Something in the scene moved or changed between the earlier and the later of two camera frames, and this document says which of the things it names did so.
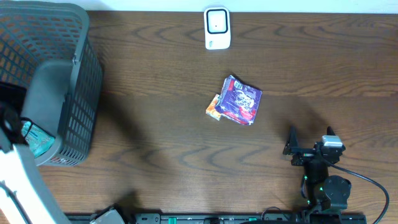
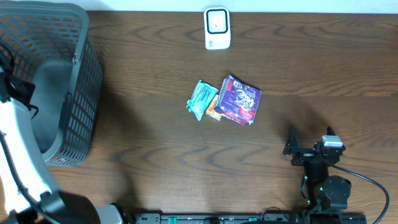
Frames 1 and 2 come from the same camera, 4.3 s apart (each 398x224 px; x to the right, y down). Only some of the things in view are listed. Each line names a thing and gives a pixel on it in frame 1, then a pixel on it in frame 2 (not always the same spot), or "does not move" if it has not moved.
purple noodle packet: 238,101 does not move
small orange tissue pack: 211,111 does not move
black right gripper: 304,155 does not move
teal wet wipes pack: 39,140 → 201,99
